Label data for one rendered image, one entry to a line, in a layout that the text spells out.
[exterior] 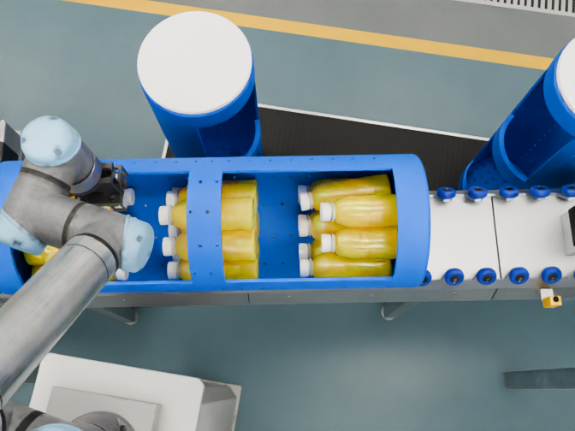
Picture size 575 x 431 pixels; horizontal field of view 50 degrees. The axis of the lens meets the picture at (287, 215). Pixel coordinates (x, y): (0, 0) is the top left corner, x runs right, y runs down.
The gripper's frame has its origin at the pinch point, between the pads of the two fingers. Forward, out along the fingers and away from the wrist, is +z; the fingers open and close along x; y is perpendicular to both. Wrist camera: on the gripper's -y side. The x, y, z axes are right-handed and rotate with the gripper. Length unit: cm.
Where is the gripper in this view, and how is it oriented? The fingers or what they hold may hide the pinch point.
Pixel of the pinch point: (103, 206)
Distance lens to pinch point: 126.1
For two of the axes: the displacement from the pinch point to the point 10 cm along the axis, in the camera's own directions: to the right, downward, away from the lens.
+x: -0.2, -9.6, 2.7
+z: 0.0, 2.7, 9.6
